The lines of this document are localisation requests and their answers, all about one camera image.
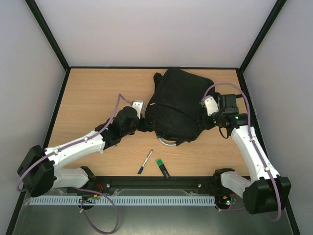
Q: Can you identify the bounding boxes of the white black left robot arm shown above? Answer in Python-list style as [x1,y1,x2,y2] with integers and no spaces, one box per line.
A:
[17,103,155,197]

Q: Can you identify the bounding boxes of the black aluminium frame rail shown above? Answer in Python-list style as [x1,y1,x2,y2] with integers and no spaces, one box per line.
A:
[24,175,283,194]

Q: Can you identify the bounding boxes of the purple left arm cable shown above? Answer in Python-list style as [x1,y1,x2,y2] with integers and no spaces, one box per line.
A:
[16,94,134,233]

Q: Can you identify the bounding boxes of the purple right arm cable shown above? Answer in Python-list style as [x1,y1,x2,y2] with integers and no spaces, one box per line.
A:
[204,83,282,222]

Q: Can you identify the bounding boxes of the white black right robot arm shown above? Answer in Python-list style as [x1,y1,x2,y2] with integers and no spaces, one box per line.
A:
[201,94,291,214]

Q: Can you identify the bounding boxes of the black student backpack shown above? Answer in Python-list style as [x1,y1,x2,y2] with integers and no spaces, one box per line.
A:
[144,68,216,145]

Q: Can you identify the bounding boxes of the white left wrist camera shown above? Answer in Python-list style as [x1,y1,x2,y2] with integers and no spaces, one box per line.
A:
[132,100,146,119]

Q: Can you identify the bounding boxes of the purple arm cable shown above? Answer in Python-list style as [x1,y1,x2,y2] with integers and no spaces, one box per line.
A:
[16,94,134,233]
[204,83,282,222]

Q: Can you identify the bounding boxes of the light blue slotted cable duct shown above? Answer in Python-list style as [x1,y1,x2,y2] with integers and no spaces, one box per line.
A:
[29,195,215,206]

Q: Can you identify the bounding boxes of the green black highlighter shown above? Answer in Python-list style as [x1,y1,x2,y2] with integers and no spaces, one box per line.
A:
[156,159,170,179]

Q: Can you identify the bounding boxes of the blue capped white marker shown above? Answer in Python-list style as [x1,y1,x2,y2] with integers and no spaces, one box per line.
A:
[138,149,153,175]

